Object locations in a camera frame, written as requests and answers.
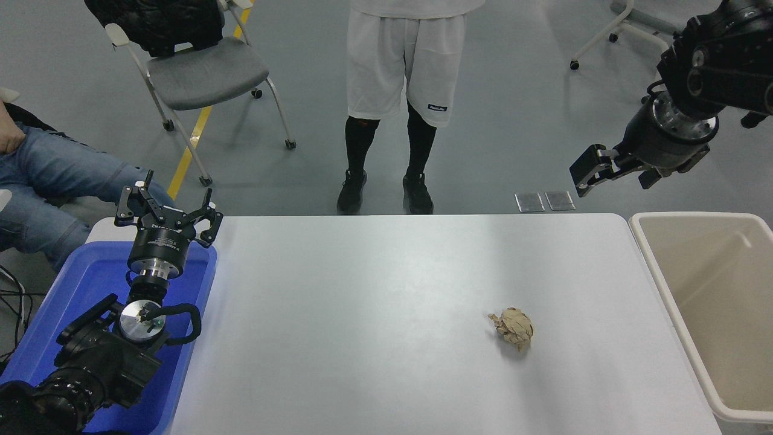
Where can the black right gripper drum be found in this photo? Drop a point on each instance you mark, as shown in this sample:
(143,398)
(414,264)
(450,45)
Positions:
(649,151)

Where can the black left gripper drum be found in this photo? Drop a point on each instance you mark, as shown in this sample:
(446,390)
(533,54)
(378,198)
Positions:
(160,244)

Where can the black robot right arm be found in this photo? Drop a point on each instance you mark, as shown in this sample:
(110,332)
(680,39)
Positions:
(731,60)

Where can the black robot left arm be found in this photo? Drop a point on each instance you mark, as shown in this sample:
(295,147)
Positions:
(102,362)

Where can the silver floor plate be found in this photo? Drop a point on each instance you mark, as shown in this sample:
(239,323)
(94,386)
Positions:
(560,200)
(529,202)

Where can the seated person's hand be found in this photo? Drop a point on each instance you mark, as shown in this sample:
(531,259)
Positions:
(9,138)

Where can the blue plastic tray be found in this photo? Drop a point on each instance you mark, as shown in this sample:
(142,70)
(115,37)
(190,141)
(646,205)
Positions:
(78,290)

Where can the seated person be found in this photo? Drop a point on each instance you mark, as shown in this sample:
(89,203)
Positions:
(60,169)

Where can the large pale bin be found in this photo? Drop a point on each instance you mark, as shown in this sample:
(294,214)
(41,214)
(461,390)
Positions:
(712,272)

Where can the crumpled tan paper ball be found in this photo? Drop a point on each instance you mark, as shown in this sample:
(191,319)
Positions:
(514,329)

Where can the black jacket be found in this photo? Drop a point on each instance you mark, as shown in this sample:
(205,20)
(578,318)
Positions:
(157,24)

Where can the standing person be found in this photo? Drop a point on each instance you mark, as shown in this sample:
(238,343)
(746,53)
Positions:
(398,54)

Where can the grey chair with white frame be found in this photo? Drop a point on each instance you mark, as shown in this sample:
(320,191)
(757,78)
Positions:
(205,72)
(640,9)

